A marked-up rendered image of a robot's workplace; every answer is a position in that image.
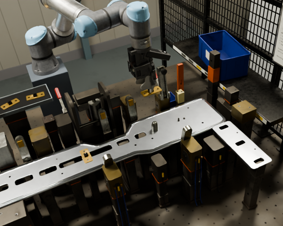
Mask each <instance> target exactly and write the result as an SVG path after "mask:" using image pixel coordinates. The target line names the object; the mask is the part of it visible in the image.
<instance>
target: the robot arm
mask: <svg viewBox="0 0 283 226"><path fill-rule="evenodd" d="M39 1H40V2H41V4H42V5H43V6H45V7H46V8H48V9H53V10H55V11H56V12H57V14H56V18H55V19H54V20H53V22H52V25H51V26H48V27H46V28H45V27H44V26H36V27H33V28H31V29H30V30H28V31H27V33H26V34H25V38H26V43H27V45H28V48H29V51H30V54H31V57H32V71H33V73H34V74H35V75H39V76H44V75H49V74H52V73H54V72H56V71H57V70H58V69H59V67H60V65H59V62H58V60H57V59H56V57H55V56H54V54H53V51H52V49H53V48H56V47H59V46H61V45H64V44H66V43H70V42H72V41H73V40H75V39H76V37H77V33H78V34H79V36H80V37H81V38H84V39H85V38H88V37H93V36H95V35H97V34H99V33H102V32H104V31H106V30H109V29H112V28H114V27H117V26H119V25H124V26H126V27H129V33H130V40H131V46H132V47H130V48H127V50H128V59H129V60H127V61H128V70H129V72H131V74H132V75H133V76H134V77H135V78H136V84H142V85H141V89H142V90H145V89H147V90H149V89H150V93H151V92H152V91H153V89H154V87H155V84H156V73H155V65H154V62H153V58H156V59H161V60H166V61H168V60H169V59H170V57H171V55H170V54H168V53H167V52H166V51H164V50H163V51H162V50H158V49H153V48H151V43H152V42H151V32H150V13H149V9H148V5H147V3H145V2H140V1H135V2H132V3H130V4H127V3H126V2H124V1H121V0H113V1H111V2H110V3H109V4H108V6H107V7H106V8H103V9H100V10H98V11H95V12H94V11H92V10H90V9H88V8H87V7H85V6H83V5H82V4H80V2H81V0H39Z"/></svg>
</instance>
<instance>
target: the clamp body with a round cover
mask: <svg viewBox="0 0 283 226"><path fill-rule="evenodd" d="M28 133H29V136H30V139H31V143H32V146H33V147H34V150H35V152H36V155H37V158H40V157H43V156H46V155H48V154H51V153H53V152H54V151H53V149H52V146H51V143H50V139H49V137H48V135H47V133H46V129H45V127H44V126H40V127H37V128H34V129H31V130H29V131H28ZM56 170H57V168H56V166H54V167H51V168H48V169H45V172H46V174H48V173H51V172H53V171H56ZM66 191H67V188H66V186H65V184H62V185H60V186H58V187H55V188H52V192H53V195H54V196H56V195H59V194H61V193H64V192H66Z"/></svg>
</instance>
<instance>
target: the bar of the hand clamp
mask: <svg viewBox="0 0 283 226"><path fill-rule="evenodd" d="M156 69H157V76H158V82H159V87H160V88H161V89H162V91H160V94H161V96H162V100H164V96H163V91H165V93H166V97H167V99H168V98H169V97H168V86H167V79H166V73H167V70H166V69H165V66H163V65H162V66H159V67H157V68H156Z"/></svg>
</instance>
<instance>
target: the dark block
mask: <svg viewBox="0 0 283 226"><path fill-rule="evenodd" d="M108 92H109V95H110V100H111V107H112V112H113V117H114V123H115V129H113V132H114V137H118V136H120V135H123V134H124V126H123V120H122V114H121V108H120V107H121V102H120V96H119V94H118V93H117V91H116V90H115V89H111V90H108Z"/></svg>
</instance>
